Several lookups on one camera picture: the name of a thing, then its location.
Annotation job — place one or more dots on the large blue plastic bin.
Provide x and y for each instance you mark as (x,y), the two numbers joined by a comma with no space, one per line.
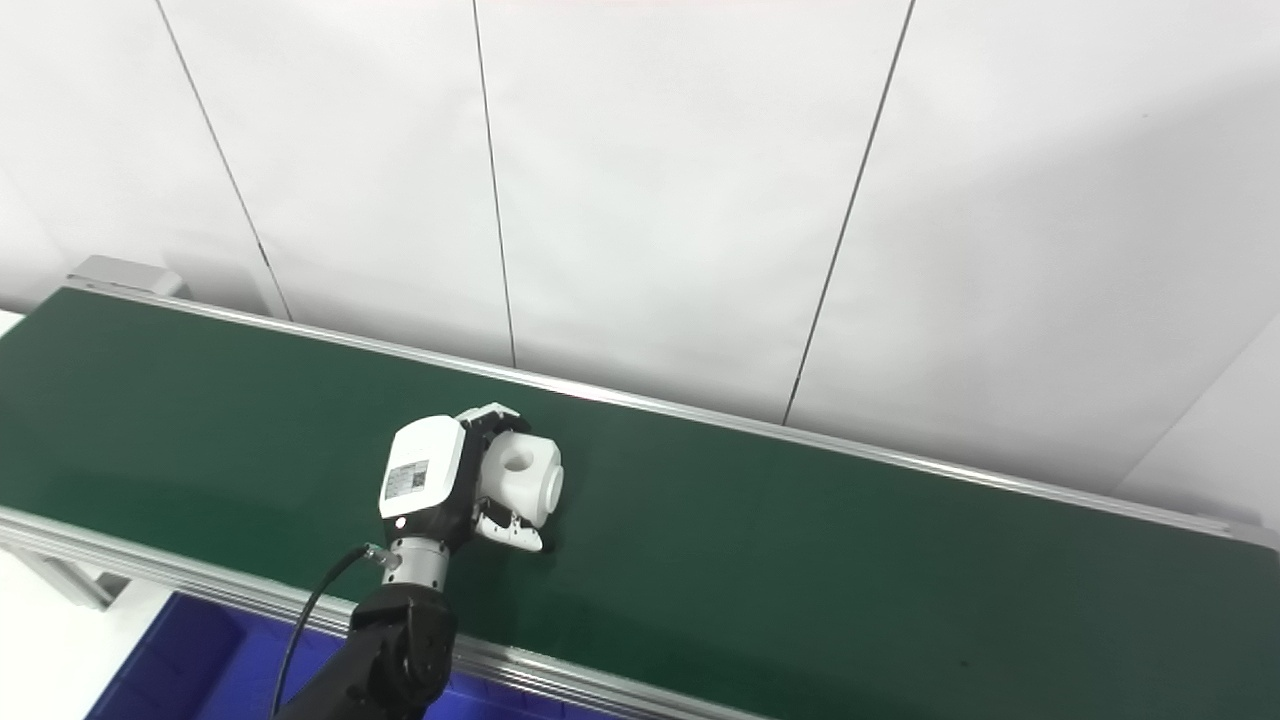
(200,670)

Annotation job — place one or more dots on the aluminium conveyor leg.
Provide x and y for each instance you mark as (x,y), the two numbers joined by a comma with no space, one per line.
(75,580)

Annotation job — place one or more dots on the green conveyor belt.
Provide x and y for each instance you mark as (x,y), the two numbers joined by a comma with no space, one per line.
(800,560)
(200,575)

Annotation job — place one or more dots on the grey conveyor end box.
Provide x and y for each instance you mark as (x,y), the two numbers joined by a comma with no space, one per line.
(125,275)

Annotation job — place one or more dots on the white plastic cylindrical part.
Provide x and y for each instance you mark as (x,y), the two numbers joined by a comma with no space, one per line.
(525,480)

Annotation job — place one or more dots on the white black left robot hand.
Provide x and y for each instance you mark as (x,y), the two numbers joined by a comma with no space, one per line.
(425,480)

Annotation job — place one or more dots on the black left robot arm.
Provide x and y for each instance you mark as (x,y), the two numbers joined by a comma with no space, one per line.
(395,640)

